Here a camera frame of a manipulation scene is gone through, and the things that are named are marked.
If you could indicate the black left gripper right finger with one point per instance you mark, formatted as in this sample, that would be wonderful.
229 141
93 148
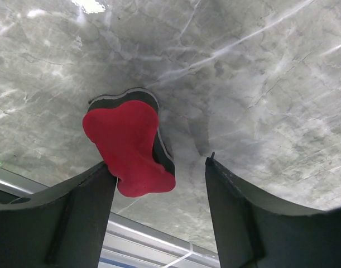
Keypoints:
254 228

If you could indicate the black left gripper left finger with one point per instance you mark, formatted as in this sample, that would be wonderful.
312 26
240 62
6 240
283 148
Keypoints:
61 226

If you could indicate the red black whiteboard eraser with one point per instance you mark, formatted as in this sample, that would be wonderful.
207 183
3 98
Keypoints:
125 130

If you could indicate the aluminium table edge rail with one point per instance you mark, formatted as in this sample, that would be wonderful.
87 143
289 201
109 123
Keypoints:
127 243

